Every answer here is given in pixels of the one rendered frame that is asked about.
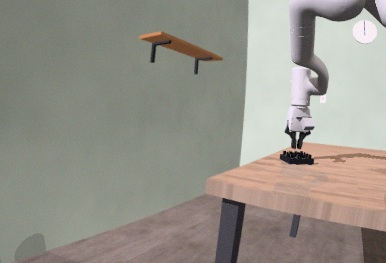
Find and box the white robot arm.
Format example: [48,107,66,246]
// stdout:
[289,0,386,107]

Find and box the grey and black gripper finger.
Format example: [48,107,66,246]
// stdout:
[284,125,297,149]
[297,131,311,149]

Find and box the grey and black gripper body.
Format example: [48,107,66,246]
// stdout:
[286,106,311,132]

